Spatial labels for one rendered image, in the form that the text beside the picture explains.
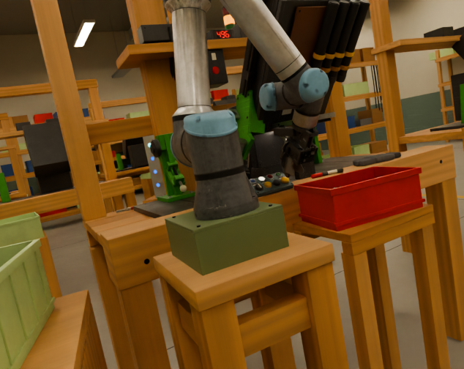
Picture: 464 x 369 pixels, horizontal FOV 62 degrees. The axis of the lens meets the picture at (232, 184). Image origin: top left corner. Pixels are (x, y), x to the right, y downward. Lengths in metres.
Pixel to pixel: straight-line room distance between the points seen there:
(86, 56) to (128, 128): 10.08
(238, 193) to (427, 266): 0.71
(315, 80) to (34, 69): 10.88
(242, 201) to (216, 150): 0.12
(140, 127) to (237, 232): 1.12
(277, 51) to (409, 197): 0.60
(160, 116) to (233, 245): 1.07
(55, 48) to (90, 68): 10.05
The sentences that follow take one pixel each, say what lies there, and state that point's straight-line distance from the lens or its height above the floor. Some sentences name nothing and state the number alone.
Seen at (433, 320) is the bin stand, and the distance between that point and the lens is 1.42.
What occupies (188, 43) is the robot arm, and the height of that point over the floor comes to 1.35.
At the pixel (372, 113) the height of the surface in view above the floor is 1.04.
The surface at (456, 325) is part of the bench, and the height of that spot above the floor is 0.08.
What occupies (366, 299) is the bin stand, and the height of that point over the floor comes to 0.61.
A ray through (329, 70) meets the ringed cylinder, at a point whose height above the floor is 1.29.
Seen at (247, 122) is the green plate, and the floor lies 1.15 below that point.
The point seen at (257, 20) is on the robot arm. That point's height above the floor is 1.36.
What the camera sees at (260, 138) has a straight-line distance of 1.74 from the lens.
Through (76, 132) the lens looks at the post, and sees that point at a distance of 1.70.
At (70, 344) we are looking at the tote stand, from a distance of 0.84.
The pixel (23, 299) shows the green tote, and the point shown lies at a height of 0.88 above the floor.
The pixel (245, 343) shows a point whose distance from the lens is 0.83.
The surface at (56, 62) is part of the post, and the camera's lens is 1.75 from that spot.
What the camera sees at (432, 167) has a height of 0.83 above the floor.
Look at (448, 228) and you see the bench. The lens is 1.98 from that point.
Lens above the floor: 1.11
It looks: 7 degrees down
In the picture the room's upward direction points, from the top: 11 degrees counter-clockwise
